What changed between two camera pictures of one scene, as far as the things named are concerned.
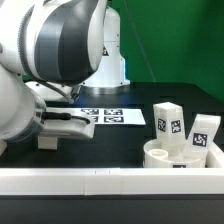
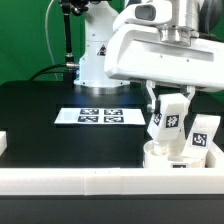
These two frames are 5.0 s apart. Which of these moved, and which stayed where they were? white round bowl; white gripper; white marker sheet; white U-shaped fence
Moved: white gripper
Stayed: white marker sheet; white U-shaped fence; white round bowl
